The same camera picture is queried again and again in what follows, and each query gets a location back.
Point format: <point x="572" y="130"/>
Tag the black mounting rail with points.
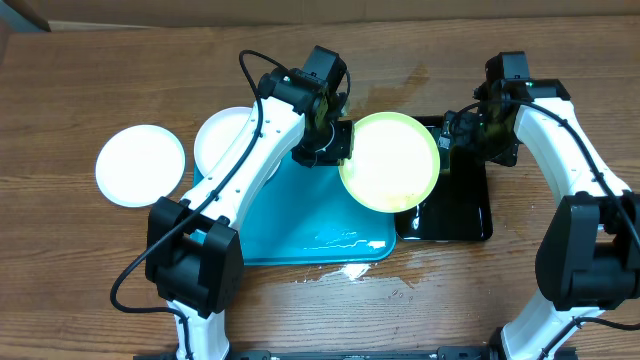
<point x="442" y="353"/>

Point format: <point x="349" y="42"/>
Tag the green and yellow sponge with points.
<point x="444" y="145"/>

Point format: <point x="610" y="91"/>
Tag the yellow plate with sauce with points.
<point x="394" y="163"/>

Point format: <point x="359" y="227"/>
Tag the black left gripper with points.
<point x="342" y="151"/>

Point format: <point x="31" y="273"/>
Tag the black tray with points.
<point x="458" y="208"/>

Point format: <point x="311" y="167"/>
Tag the teal plastic tray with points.
<point x="305" y="216"/>

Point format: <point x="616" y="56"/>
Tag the white plate with sauce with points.
<point x="139" y="165"/>

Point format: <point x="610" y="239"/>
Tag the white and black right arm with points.
<point x="588" y="261"/>

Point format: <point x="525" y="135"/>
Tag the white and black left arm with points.
<point x="194" y="251"/>

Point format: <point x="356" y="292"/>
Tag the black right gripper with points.
<point x="507" y="156"/>

